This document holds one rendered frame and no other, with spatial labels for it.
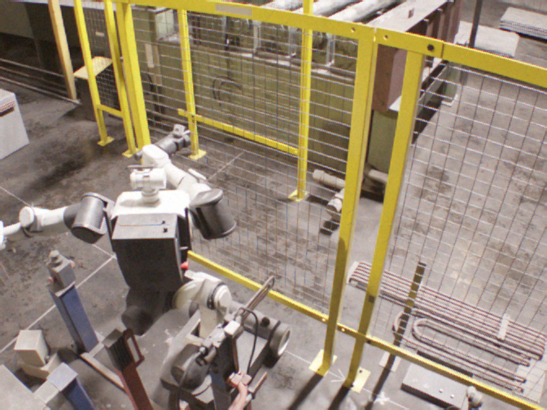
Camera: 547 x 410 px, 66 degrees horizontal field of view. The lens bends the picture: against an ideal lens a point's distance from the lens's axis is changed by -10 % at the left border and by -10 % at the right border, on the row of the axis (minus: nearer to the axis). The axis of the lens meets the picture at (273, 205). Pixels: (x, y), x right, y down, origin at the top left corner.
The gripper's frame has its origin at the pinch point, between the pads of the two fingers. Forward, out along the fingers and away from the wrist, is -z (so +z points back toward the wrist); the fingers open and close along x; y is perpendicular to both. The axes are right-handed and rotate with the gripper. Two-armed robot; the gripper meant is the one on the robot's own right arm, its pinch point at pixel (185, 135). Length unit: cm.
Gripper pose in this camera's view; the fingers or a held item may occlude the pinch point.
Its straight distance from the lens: 214.0
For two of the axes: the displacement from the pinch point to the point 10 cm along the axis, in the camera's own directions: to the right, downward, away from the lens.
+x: -8.5, -3.3, 4.2
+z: -5.3, 5.3, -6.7
